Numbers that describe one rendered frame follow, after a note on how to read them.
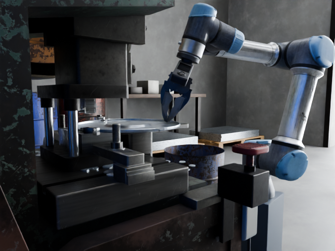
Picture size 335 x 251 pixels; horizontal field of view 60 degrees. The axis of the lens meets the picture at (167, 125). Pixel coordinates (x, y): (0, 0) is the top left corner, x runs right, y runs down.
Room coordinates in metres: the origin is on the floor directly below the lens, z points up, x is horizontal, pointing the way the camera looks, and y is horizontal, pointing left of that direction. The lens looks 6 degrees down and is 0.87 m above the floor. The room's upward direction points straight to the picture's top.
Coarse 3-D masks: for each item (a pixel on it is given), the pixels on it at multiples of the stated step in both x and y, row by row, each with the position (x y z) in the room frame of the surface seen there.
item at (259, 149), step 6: (240, 144) 0.62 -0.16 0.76; (246, 144) 0.62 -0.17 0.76; (252, 144) 0.62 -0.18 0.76; (258, 144) 0.62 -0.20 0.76; (264, 144) 0.62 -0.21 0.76; (234, 150) 0.61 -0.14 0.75; (240, 150) 0.59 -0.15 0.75; (246, 150) 0.58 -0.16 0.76; (252, 150) 0.58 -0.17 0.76; (258, 150) 0.58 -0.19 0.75; (264, 150) 0.60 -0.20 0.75; (246, 156) 0.62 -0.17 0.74; (252, 156) 0.61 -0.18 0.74; (246, 162) 0.61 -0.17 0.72; (252, 162) 0.61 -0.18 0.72
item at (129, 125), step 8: (96, 120) 0.90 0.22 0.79; (112, 120) 0.93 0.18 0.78; (120, 120) 0.94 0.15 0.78; (128, 120) 0.95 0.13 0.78; (136, 120) 0.95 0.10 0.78; (144, 120) 0.94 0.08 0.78; (152, 120) 0.94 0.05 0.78; (160, 120) 0.92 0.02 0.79; (80, 128) 0.70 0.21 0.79; (104, 128) 0.73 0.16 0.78; (128, 128) 0.73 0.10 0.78; (136, 128) 0.73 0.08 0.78; (144, 128) 0.73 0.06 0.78; (152, 128) 0.68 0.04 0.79; (160, 128) 0.73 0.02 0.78; (168, 128) 0.71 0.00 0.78
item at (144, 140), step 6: (180, 126) 0.84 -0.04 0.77; (186, 126) 0.85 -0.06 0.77; (138, 132) 0.74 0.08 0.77; (144, 132) 0.78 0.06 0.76; (150, 132) 0.79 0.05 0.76; (126, 138) 0.76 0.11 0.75; (132, 138) 0.76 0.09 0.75; (138, 138) 0.77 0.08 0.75; (144, 138) 0.78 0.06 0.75; (150, 138) 0.79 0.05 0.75; (126, 144) 0.76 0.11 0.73; (132, 144) 0.76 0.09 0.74; (138, 144) 0.77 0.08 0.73; (144, 144) 0.78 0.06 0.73; (150, 144) 0.79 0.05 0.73; (138, 150) 0.77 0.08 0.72; (144, 150) 0.78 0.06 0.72; (150, 150) 0.79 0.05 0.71
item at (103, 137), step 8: (64, 128) 0.74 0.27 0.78; (64, 136) 0.73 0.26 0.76; (80, 136) 0.65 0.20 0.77; (88, 136) 0.65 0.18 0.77; (96, 136) 0.66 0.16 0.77; (104, 136) 0.68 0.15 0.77; (112, 136) 0.69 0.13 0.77; (64, 144) 0.73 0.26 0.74; (80, 144) 0.65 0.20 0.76; (88, 144) 0.65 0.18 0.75; (80, 152) 0.65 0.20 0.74; (88, 152) 0.65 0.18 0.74
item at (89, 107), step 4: (84, 100) 0.71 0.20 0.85; (88, 100) 0.71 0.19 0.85; (92, 100) 0.71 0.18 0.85; (84, 104) 0.71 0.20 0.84; (88, 104) 0.71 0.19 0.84; (92, 104) 0.71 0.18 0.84; (84, 108) 0.71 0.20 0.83; (88, 108) 0.71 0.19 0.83; (92, 108) 0.71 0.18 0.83; (80, 112) 0.73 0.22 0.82; (84, 112) 0.71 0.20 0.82; (88, 112) 0.71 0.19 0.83; (92, 112) 0.71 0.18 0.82
